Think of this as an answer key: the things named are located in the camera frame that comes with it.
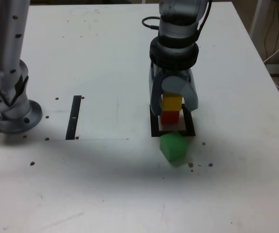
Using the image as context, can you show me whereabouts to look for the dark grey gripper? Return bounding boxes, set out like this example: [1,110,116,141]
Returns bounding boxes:
[148,62,200,117]

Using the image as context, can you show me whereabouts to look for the yellow cube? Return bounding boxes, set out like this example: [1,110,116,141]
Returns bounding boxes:
[162,92,182,112]

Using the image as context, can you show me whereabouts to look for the red cube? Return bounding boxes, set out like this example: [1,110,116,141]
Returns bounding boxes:
[160,110,180,125]

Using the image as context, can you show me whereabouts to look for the green cube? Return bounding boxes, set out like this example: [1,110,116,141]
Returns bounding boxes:
[159,132,188,168]

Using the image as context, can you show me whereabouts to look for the black tape square outline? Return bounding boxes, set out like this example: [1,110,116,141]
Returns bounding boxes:
[149,103,196,137]

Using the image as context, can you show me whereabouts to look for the black tape strip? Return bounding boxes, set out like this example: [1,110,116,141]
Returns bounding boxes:
[65,95,82,141]

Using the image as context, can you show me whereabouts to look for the white metal post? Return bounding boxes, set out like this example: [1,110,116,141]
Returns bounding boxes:
[249,0,269,37]

